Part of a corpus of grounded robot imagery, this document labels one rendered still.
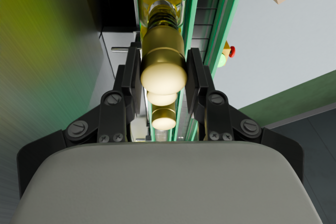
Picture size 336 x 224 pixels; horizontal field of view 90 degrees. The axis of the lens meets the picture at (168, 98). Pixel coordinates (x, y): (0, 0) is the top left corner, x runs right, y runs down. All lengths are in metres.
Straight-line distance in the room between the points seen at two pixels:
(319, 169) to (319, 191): 0.27
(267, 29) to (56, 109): 0.86
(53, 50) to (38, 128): 0.08
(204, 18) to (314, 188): 2.95
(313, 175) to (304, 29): 2.46
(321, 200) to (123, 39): 3.04
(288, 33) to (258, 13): 0.20
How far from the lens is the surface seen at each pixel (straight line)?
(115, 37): 0.48
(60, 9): 0.26
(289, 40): 1.03
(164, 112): 0.22
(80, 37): 0.29
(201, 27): 0.46
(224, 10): 0.41
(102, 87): 0.46
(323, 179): 3.20
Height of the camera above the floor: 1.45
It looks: 39 degrees down
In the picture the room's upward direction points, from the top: 177 degrees clockwise
